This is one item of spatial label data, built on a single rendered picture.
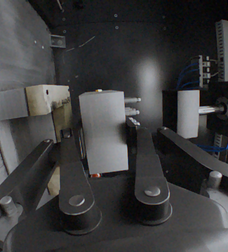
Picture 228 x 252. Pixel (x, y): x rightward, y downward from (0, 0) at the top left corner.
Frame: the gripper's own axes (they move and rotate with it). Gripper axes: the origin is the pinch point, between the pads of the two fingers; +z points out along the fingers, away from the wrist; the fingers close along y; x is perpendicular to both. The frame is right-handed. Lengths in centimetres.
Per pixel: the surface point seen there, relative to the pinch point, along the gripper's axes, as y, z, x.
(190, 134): 15.1, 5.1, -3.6
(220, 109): 24.1, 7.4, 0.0
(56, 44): -11.8, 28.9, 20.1
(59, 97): -5.9, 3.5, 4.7
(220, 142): 44, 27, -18
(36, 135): -11.1, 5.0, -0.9
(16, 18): -12.6, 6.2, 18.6
